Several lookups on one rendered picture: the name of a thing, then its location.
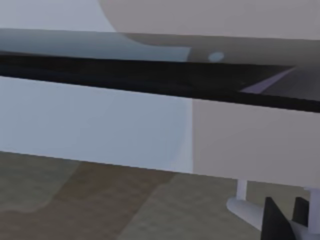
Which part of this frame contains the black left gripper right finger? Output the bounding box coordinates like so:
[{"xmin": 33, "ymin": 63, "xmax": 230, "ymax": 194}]
[{"xmin": 291, "ymin": 196, "xmax": 310, "ymax": 228}]

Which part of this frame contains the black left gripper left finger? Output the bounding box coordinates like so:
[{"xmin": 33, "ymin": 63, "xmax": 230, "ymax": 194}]
[{"xmin": 259, "ymin": 196, "xmax": 299, "ymax": 240}]

